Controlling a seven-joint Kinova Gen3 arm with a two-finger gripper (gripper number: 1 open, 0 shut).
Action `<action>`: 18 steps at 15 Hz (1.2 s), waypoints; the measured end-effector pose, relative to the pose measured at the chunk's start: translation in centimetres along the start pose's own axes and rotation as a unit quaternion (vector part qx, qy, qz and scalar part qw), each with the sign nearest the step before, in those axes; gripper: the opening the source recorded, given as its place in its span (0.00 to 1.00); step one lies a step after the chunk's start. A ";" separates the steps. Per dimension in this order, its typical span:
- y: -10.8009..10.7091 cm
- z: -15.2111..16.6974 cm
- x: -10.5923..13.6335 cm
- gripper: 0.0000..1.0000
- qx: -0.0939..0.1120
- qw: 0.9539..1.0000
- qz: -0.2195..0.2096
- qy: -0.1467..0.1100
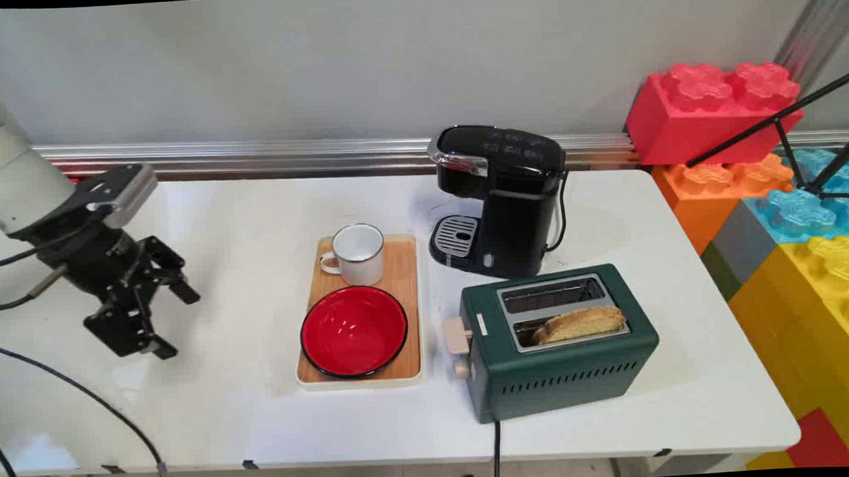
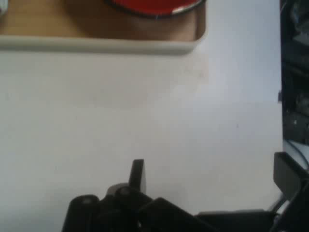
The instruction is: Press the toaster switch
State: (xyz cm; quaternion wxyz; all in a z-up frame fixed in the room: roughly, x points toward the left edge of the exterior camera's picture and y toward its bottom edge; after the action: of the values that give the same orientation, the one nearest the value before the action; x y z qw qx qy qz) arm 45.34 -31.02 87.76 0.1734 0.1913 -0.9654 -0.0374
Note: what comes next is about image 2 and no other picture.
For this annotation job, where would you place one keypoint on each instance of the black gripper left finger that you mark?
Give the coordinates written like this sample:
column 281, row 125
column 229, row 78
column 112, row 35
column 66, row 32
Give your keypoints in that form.
column 137, row 174

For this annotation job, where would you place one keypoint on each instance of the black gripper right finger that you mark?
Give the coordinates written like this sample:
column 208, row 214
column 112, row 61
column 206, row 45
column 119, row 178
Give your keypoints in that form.
column 287, row 174

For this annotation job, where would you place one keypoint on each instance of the red bowl with black rim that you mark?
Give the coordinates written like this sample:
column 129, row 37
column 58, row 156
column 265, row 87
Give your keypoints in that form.
column 149, row 6

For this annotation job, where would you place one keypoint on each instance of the wooden tray with white rim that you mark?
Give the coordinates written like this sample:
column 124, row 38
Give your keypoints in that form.
column 48, row 24

